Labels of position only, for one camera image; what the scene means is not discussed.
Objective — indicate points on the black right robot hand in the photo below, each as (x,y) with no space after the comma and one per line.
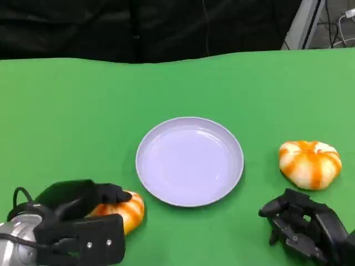
(324,224)

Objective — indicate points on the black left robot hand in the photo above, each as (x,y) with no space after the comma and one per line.
(75,196)

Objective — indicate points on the orange and white bread roll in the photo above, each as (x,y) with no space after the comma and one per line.
(308,166)
(133,210)

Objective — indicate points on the green table cloth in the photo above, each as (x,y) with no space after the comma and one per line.
(83,110)

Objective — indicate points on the lilac plate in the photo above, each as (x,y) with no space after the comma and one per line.
(188,163)

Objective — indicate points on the black backdrop cloth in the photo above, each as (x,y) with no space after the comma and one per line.
(111,27)

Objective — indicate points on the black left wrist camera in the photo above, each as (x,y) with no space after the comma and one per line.
(97,241)

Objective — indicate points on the grey metal frame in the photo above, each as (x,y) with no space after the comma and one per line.
(301,25)

